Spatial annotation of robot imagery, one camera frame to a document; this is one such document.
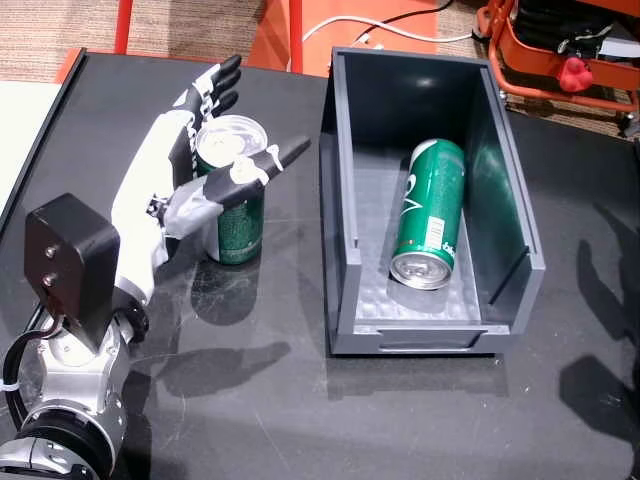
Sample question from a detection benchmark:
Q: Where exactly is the black cable bundle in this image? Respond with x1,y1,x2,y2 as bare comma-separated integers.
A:
514,0,616,49

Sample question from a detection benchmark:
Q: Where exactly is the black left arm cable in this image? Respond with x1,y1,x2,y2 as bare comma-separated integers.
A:
2,314,66,436

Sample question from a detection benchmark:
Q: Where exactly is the grey plastic storage box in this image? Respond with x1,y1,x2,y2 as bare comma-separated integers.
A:
319,46,547,357

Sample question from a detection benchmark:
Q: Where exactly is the white floor cable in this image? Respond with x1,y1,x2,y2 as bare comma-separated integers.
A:
303,14,474,47

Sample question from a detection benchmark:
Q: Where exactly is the green soda can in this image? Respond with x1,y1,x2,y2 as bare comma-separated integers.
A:
389,138,467,290
194,114,269,266

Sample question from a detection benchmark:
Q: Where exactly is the white side table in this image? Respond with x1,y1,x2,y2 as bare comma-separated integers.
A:
0,79,64,211

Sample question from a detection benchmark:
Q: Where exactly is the orange utility cart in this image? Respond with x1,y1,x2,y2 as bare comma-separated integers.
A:
474,0,640,136

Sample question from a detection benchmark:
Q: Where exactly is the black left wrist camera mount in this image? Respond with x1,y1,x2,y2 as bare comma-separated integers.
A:
23,193,122,351

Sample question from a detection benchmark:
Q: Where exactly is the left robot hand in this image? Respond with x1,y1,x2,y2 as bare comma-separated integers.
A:
110,54,312,306

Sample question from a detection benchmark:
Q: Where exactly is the red rubber toy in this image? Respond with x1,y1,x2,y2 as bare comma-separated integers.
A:
558,57,594,93

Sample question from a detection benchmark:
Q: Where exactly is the grey flat box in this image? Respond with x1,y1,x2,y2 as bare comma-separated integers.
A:
597,37,634,59

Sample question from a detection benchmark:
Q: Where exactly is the orange metal frame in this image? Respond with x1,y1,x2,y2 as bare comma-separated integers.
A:
59,0,135,85

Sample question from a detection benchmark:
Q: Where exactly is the black floor cable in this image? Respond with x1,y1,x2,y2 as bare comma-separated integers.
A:
382,0,454,26

